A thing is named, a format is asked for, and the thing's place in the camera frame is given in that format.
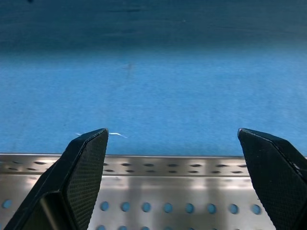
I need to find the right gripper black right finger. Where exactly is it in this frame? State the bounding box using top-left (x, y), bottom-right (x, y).
top-left (237, 127), bottom-right (307, 230)

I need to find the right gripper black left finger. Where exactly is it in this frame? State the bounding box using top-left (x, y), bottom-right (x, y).
top-left (4, 128), bottom-right (109, 230)

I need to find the perforated steel tray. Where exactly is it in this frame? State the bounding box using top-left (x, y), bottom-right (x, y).
top-left (0, 153), bottom-right (307, 230)

